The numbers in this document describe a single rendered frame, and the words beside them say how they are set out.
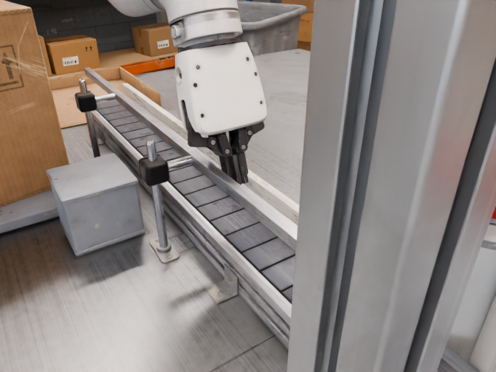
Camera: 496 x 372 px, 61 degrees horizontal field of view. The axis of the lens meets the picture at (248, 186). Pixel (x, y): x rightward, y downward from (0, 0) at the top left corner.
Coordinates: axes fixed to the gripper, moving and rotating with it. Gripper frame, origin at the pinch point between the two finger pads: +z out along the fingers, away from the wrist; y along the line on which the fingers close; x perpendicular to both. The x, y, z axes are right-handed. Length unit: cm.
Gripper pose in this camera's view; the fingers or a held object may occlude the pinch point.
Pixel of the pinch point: (234, 168)
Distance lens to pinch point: 54.2
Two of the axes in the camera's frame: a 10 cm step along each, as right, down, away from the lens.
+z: 1.9, 9.5, 2.3
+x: -5.2, -1.0, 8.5
